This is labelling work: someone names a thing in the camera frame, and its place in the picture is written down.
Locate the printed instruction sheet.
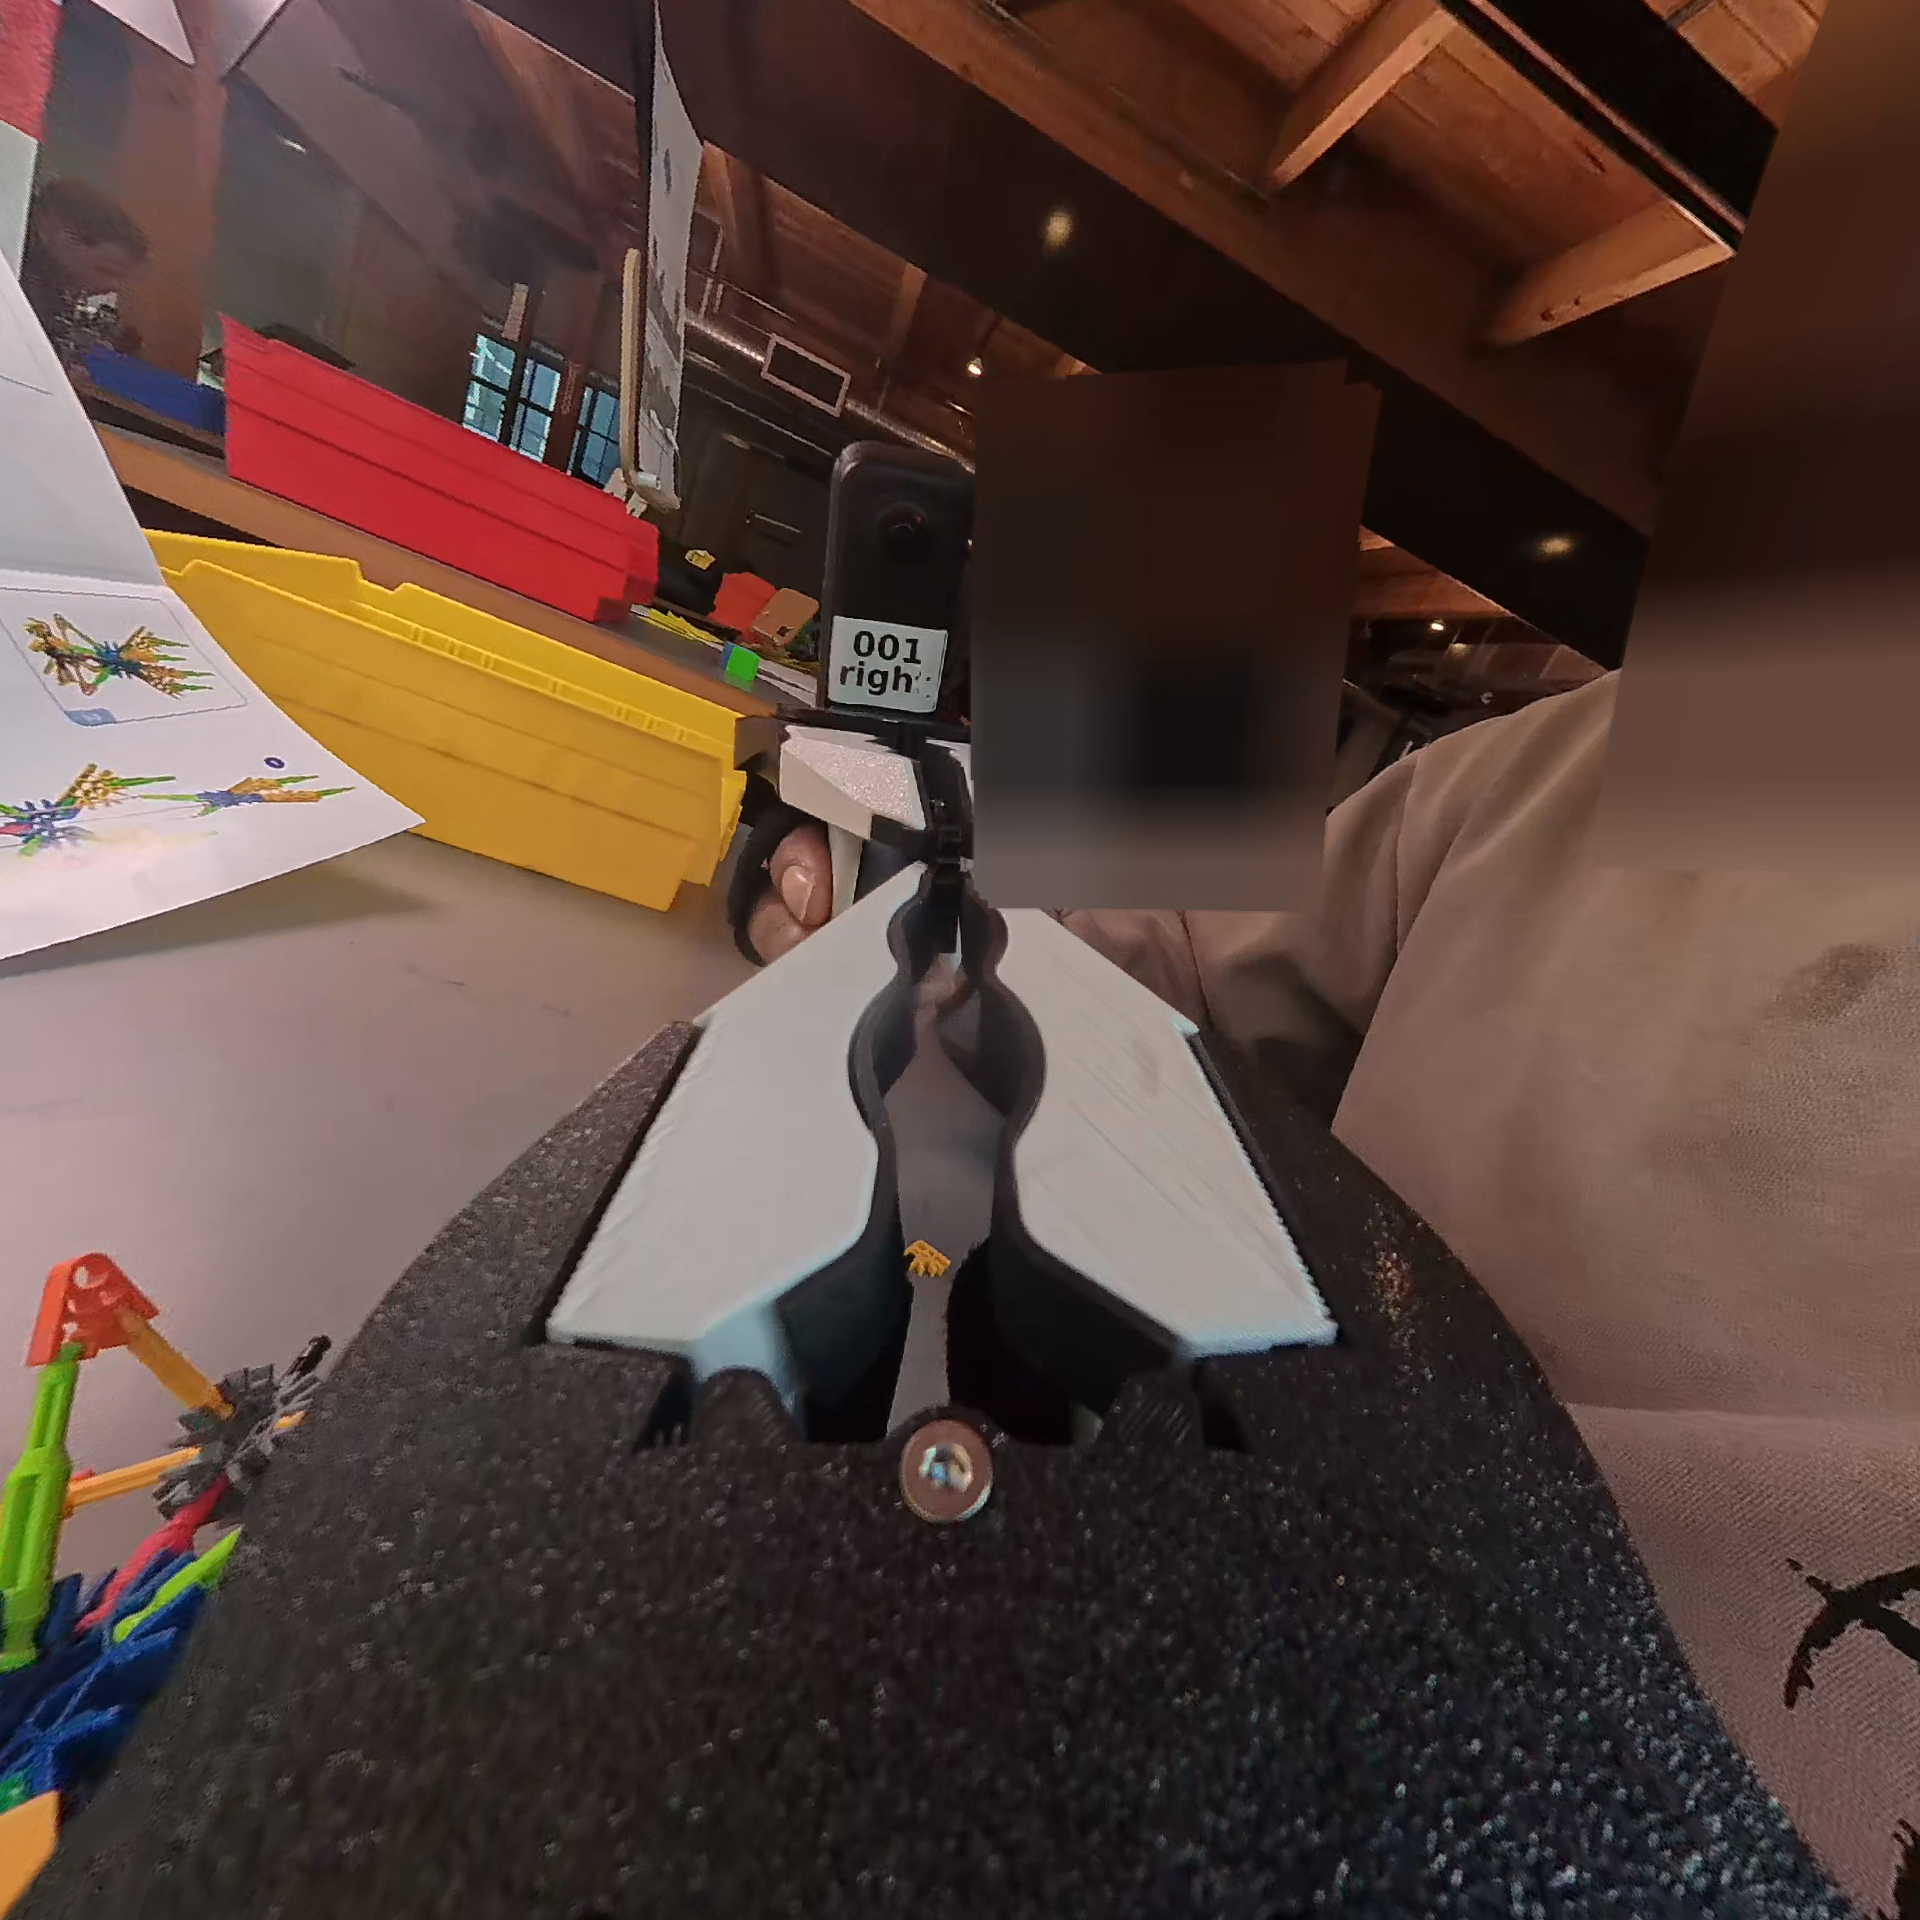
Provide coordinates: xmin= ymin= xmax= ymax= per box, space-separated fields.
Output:
xmin=0 ymin=246 xmax=425 ymax=962

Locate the yellow storage bin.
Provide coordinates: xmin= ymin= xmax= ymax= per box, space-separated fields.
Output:
xmin=144 ymin=528 xmax=747 ymax=911

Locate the person's right forearm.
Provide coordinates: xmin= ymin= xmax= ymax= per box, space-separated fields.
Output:
xmin=1050 ymin=675 xmax=1624 ymax=1119

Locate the red storage bin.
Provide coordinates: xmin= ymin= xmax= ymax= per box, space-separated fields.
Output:
xmin=220 ymin=316 xmax=664 ymax=623

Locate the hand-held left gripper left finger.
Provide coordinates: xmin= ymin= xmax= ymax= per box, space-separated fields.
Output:
xmin=546 ymin=870 xmax=942 ymax=1434

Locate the person's brown hoodie torso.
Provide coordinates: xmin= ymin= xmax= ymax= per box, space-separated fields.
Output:
xmin=1336 ymin=870 xmax=1920 ymax=1920

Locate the grey desk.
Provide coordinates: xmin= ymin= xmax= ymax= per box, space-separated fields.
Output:
xmin=0 ymin=831 xmax=782 ymax=1501

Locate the blue storage bin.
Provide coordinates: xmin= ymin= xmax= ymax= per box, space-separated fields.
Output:
xmin=83 ymin=347 xmax=227 ymax=437

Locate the colourful toy construction model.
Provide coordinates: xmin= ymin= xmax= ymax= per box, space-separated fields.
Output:
xmin=0 ymin=1253 xmax=337 ymax=1907

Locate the hanging white banner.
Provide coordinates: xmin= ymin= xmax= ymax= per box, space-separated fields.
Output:
xmin=642 ymin=0 xmax=706 ymax=512

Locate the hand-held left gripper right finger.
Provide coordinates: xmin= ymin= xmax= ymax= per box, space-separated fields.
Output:
xmin=961 ymin=870 xmax=1339 ymax=1434

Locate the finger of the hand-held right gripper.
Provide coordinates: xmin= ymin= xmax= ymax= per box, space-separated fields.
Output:
xmin=779 ymin=730 xmax=923 ymax=837

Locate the dark framed window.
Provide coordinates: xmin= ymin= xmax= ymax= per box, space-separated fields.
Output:
xmin=465 ymin=334 xmax=625 ymax=479

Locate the wall air vent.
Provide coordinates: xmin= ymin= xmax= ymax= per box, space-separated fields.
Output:
xmin=759 ymin=334 xmax=856 ymax=419

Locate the person's right hand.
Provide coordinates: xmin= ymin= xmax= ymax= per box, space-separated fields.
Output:
xmin=758 ymin=830 xmax=834 ymax=962

